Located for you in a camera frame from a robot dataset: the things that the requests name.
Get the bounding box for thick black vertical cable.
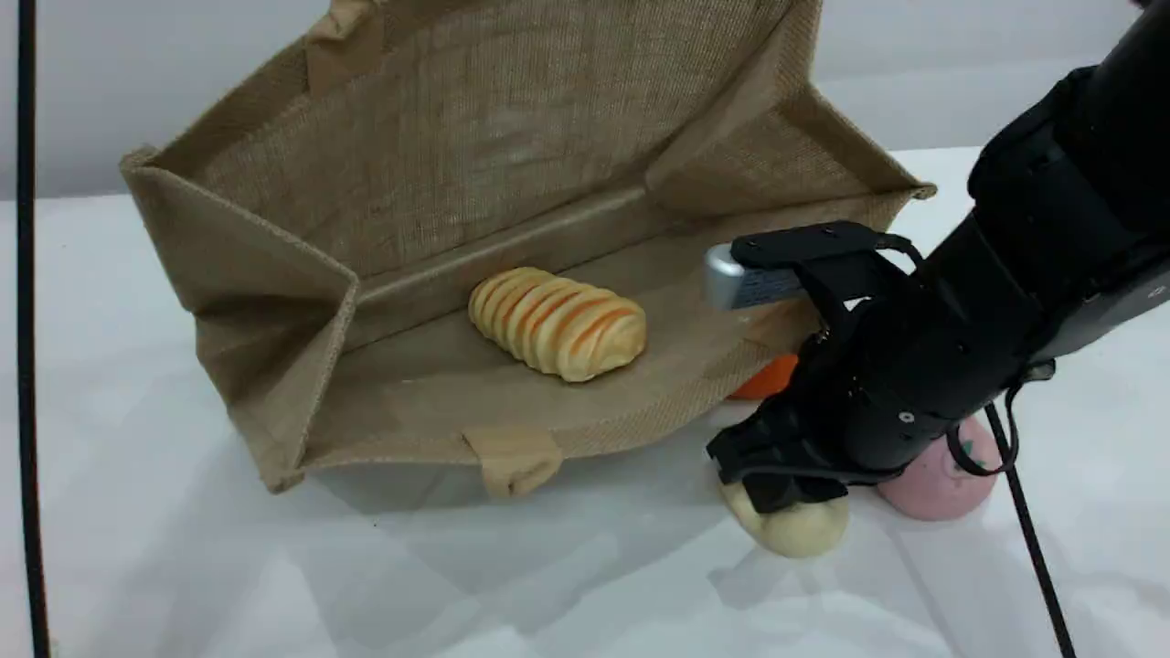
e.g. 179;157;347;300
14;0;51;658

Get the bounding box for orange tangerine shaped bun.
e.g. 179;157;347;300
727;354;801;401

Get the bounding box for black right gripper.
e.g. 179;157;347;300
707;215;1052;515

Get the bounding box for cream egg yolk pastry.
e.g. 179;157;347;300
720;483;851;559

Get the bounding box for long striped bread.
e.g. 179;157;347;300
468;267;648;383

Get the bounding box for brown jute tote bag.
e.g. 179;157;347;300
119;0;938;502

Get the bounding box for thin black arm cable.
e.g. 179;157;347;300
944;361;1080;658

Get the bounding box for pink peach shaped bun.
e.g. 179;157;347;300
876;416;1005;522

